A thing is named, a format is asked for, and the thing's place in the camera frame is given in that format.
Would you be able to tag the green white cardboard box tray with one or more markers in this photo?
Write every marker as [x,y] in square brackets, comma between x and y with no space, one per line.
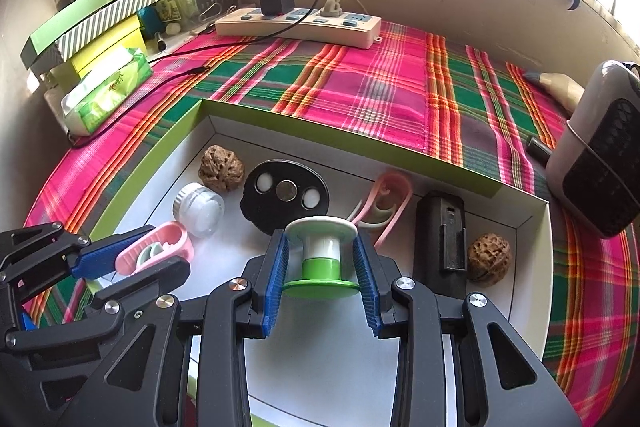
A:
[322,366]

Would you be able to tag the white plug with cord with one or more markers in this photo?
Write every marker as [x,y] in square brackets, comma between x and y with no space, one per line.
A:
[333,8]

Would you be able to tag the black oval three-hole disc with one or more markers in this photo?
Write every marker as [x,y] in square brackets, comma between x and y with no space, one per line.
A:
[278,191]

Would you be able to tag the white round cap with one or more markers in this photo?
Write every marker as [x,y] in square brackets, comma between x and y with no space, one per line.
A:
[198,209]

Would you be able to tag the plaid pink green bedspread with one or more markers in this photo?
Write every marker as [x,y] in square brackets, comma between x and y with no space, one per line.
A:
[412,89]

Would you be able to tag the pink clip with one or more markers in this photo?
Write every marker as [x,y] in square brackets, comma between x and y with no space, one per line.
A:
[168,240]
[387,200]

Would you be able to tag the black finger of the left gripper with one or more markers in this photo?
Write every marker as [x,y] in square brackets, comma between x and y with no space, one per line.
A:
[107,309]

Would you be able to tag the large brown walnut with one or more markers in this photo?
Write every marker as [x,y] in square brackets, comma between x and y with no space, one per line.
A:
[489,259]

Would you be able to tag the small brown walnut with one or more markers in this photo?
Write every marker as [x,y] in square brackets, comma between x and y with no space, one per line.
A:
[221,170]

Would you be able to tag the black clear-ended lighter device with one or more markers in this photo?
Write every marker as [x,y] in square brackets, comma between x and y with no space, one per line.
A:
[439,256]

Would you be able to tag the white power strip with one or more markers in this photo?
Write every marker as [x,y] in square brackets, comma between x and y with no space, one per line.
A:
[349,29]

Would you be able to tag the striped grey box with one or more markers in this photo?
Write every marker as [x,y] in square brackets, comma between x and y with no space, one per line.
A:
[86,31]

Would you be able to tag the yellow-green box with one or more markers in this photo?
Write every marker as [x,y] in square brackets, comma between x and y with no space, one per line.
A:
[127,34]

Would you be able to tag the green white spool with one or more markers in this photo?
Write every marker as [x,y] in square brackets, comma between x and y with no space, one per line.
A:
[321,239]

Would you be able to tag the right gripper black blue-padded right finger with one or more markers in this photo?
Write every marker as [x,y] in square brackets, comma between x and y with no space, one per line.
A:
[460,361]

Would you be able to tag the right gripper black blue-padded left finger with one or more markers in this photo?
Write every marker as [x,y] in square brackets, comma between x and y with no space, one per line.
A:
[150,373]

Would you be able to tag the green white flat box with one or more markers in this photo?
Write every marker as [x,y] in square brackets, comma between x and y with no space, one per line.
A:
[63,21]

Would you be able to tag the green tissue pack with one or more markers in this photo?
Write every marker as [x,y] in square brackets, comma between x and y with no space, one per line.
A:
[104,89]

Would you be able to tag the grey portable fan heater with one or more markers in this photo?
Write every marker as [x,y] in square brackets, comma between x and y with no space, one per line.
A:
[594,168]

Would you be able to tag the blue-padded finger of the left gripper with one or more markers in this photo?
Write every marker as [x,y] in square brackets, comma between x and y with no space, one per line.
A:
[97,259]

